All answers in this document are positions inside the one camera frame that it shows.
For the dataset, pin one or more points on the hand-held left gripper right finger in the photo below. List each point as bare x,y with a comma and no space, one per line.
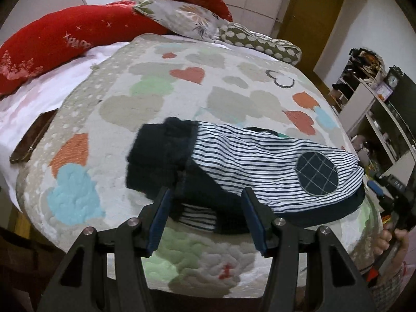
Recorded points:
256,222

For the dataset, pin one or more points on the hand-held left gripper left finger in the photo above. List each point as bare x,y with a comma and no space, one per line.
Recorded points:
158,222

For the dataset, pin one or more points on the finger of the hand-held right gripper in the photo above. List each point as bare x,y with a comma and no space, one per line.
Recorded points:
376,188

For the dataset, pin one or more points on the striped navy white shirt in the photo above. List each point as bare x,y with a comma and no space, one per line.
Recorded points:
260,162

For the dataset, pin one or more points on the person's right forearm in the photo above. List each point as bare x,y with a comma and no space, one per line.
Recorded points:
388,291

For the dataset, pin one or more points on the person's right hand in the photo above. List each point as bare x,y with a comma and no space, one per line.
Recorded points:
401,250

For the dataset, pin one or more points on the white shelf unit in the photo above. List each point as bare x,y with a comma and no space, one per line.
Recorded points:
364,100

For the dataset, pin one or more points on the black television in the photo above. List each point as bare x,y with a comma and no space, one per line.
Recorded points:
404,104

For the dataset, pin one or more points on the round clock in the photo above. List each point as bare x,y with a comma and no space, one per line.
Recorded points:
392,80

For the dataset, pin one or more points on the heart patterned blanket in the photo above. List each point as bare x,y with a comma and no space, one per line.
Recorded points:
156,104

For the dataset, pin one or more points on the brown phone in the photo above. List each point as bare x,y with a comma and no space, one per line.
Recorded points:
34,136

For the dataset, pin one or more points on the white bed sheet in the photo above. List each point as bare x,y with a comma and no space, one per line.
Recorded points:
39,94

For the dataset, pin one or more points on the olive polka dot pillow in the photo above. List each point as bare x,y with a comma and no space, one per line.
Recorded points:
260,44

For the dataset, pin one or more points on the wooden door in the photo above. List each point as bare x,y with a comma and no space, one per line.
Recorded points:
312,13

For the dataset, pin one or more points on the long red pillow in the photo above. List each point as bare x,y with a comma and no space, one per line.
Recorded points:
55,39

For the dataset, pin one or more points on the white curved headboard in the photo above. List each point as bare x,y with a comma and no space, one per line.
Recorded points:
52,0

